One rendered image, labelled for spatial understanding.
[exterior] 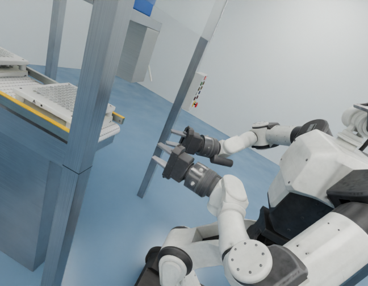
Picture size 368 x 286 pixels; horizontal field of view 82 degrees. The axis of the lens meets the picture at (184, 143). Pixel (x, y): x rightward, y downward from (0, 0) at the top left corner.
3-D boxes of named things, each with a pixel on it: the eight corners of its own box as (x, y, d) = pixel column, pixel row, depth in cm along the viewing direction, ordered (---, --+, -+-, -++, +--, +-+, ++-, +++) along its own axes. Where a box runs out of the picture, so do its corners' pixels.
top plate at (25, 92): (11, 92, 72) (12, 86, 71) (68, 86, 94) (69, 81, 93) (71, 125, 69) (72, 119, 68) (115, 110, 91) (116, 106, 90)
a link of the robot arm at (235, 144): (222, 141, 86) (242, 132, 94) (210, 150, 93) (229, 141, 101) (231, 154, 85) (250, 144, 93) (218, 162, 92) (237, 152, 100)
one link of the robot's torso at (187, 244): (176, 249, 101) (280, 244, 84) (162, 282, 85) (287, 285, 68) (165, 222, 98) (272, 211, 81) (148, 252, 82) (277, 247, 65)
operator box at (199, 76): (193, 107, 164) (208, 75, 154) (188, 111, 149) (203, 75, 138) (187, 104, 165) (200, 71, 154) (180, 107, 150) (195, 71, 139)
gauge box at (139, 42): (143, 81, 89) (159, 32, 81) (130, 83, 79) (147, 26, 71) (100, 59, 91) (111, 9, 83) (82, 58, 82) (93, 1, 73)
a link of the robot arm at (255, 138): (229, 134, 100) (253, 125, 112) (233, 155, 102) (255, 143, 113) (249, 134, 92) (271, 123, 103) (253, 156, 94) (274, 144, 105)
